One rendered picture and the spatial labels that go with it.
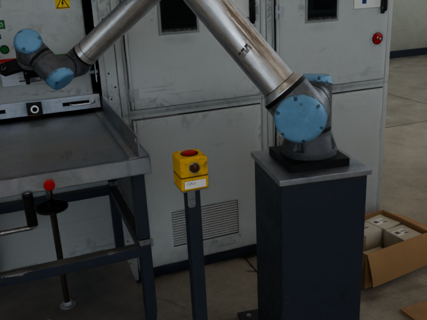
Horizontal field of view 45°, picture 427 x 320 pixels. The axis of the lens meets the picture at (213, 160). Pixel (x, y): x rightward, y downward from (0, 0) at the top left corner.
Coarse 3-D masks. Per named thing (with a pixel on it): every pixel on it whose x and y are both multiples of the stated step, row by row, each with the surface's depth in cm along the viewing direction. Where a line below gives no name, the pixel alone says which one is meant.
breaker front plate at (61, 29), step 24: (0, 0) 198; (24, 0) 201; (48, 0) 204; (72, 0) 208; (24, 24) 204; (48, 24) 207; (72, 24) 210; (0, 96) 208; (24, 96) 212; (48, 96) 215
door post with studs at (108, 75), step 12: (96, 0) 207; (108, 0) 208; (96, 12) 208; (108, 12) 210; (96, 24) 210; (108, 60) 215; (108, 72) 217; (108, 84) 218; (108, 96) 219; (132, 240) 243; (132, 264) 247
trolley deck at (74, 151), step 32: (0, 128) 203; (32, 128) 201; (64, 128) 199; (96, 128) 196; (0, 160) 165; (32, 160) 163; (64, 160) 162; (96, 160) 160; (128, 160) 159; (0, 192) 148; (32, 192) 152
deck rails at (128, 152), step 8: (104, 104) 214; (104, 112) 218; (112, 112) 197; (104, 120) 206; (112, 120) 200; (120, 120) 182; (112, 128) 194; (120, 128) 185; (128, 128) 169; (112, 136) 184; (120, 136) 183; (128, 136) 172; (136, 136) 159; (120, 144) 174; (128, 144) 173; (136, 144) 161; (128, 152) 165; (136, 152) 163
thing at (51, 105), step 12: (72, 96) 218; (84, 96) 219; (96, 96) 221; (0, 108) 209; (12, 108) 210; (24, 108) 212; (48, 108) 215; (60, 108) 217; (72, 108) 219; (84, 108) 220
